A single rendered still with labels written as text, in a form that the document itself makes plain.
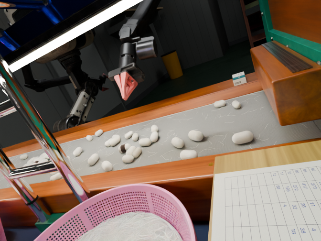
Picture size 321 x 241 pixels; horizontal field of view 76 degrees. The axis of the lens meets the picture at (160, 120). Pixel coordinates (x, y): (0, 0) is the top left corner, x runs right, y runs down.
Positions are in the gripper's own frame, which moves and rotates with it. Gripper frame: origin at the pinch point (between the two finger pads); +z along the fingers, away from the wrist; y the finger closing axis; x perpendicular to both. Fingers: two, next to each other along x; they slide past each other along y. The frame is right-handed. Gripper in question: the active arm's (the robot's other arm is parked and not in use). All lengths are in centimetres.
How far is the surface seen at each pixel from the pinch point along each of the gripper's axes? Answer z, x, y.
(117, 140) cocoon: 12.3, 3.2, -4.1
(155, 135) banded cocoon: 14.2, 0.4, 10.4
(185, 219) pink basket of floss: 33.5, -17.3, 24.4
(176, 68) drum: -312, 348, -118
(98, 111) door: -127, 178, -197
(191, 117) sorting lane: 7.8, 8.1, 18.0
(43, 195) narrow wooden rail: 28.8, -12.2, -10.6
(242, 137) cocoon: 20.6, -5.2, 31.4
